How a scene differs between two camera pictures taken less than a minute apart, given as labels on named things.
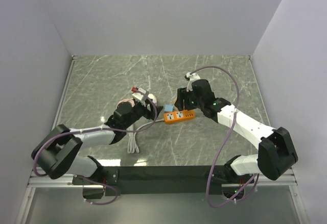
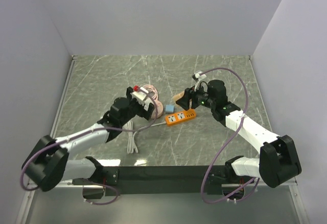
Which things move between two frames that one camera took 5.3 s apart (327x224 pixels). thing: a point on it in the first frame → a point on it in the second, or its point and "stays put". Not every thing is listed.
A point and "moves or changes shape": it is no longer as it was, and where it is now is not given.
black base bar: [197, 180] stays put
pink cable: [131, 100] moves or changes shape
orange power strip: [170, 117] stays put
